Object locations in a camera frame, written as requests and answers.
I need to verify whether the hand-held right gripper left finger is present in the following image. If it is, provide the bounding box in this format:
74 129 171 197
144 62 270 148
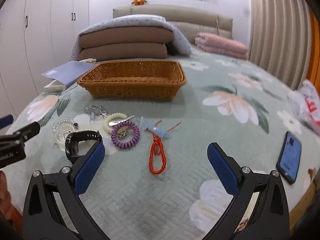
22 142 112 240

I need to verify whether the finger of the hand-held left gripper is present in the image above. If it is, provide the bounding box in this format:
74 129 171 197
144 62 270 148
0 121 41 148
0 114 14 129

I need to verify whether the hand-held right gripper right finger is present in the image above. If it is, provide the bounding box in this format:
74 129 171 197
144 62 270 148
204 142 290 240

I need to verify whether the black wrist watch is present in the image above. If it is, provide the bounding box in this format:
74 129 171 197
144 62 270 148
64 130 103 165

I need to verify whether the clear bead bracelet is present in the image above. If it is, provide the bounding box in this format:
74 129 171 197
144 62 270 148
52 117 81 148

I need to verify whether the purple coil hair tie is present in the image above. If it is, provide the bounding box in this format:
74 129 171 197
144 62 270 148
111 121 141 150

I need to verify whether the orange braided cord bracelet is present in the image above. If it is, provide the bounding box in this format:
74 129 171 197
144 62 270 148
149 132 167 175

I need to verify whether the light blue pendant red string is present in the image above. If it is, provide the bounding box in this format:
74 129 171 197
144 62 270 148
139 116 182 139

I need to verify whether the brown wicker basket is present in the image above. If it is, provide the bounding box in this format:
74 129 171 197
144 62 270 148
77 60 187 102

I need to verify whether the silver hair clip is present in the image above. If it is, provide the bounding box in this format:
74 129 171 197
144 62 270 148
108 114 136 127

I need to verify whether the green floral bedspread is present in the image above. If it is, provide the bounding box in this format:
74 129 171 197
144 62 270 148
5 47 320 240

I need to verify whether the black smartphone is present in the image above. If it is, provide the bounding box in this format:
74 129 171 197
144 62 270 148
276 131 302 185

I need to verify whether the blue cover book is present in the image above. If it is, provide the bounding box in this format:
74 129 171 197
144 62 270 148
41 60 97 90

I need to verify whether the white wardrobe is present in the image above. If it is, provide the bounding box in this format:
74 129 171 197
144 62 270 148
0 0 90 120

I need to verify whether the clear plastic bag red print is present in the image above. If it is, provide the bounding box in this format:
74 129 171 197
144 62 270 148
287 79 320 137

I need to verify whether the pink folded blanket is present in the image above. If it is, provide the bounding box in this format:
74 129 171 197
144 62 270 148
194 32 249 60

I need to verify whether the brown folded quilt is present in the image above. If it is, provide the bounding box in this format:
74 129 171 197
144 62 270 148
79 26 174 61

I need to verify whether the beige pleated curtain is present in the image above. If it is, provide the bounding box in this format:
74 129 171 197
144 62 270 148
249 0 313 90

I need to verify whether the orange wooden door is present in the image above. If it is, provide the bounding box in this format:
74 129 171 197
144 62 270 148
309 10 320 85

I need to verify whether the beige padded headboard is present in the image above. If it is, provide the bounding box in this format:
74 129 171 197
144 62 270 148
112 4 233 40

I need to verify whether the silver charm bracelet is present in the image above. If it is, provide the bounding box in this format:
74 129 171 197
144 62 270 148
84 104 109 120

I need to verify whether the cream coil hair tie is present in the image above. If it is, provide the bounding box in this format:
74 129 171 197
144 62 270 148
104 113 128 133

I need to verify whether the white cord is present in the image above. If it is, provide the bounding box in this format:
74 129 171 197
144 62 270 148
214 15 223 36

